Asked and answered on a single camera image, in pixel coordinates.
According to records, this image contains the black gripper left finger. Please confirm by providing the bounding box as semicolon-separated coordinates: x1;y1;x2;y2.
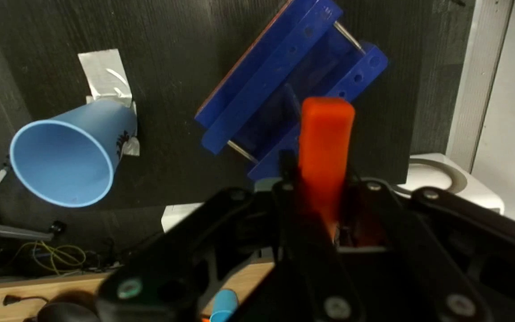
97;182;306;322

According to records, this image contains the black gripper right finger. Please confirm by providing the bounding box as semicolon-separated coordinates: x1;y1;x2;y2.
338;180;515;322

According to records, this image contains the small blue cup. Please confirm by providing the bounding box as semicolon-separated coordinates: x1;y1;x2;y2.
209;288;240;322

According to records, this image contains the blue acrylic rack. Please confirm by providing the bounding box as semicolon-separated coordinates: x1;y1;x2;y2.
195;0;388;180

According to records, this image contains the large blue plastic cup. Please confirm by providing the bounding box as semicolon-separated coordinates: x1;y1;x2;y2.
9;98;138;207

